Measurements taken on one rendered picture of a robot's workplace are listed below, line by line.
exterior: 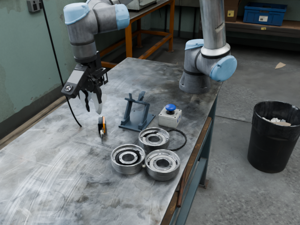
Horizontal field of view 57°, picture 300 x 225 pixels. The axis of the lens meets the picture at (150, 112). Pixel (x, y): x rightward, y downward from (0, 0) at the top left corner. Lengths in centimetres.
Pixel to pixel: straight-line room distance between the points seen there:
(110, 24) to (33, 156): 49
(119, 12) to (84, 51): 16
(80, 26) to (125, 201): 51
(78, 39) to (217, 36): 52
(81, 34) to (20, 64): 183
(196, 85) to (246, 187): 96
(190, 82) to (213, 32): 30
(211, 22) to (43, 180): 78
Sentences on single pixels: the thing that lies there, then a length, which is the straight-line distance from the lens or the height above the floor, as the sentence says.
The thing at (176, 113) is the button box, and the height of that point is 85.
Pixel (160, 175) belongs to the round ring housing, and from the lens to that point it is 82.
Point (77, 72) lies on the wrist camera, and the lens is 92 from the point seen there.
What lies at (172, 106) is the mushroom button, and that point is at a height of 87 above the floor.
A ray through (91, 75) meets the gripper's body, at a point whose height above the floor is 103.
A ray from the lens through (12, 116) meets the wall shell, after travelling 270.
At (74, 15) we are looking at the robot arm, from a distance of 87.
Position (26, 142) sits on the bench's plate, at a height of 80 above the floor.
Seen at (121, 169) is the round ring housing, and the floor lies 82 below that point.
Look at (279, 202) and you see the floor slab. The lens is 202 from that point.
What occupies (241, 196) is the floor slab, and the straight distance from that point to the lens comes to 197.
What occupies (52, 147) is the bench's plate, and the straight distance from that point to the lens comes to 102.
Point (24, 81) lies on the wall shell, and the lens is 273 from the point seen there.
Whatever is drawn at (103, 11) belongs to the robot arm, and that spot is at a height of 122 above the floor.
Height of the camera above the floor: 140
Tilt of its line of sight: 31 degrees down
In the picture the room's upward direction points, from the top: straight up
